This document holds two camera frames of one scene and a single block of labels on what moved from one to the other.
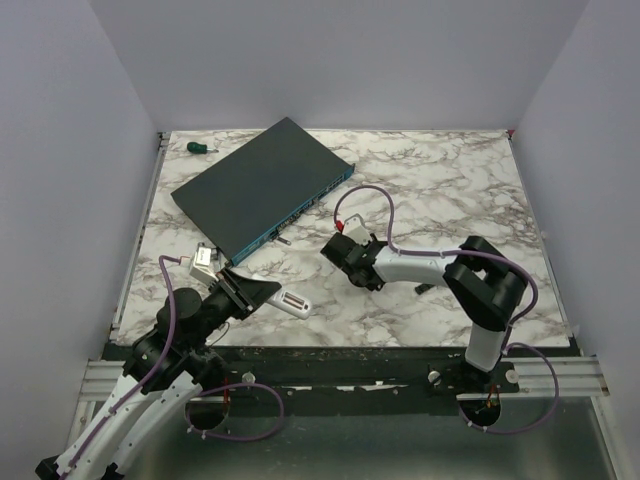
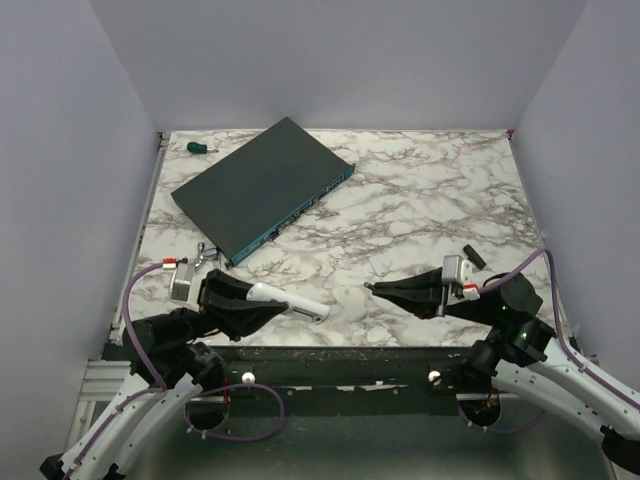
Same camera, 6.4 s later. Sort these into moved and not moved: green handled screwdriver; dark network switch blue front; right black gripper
Moved: right black gripper
Not moved: dark network switch blue front; green handled screwdriver
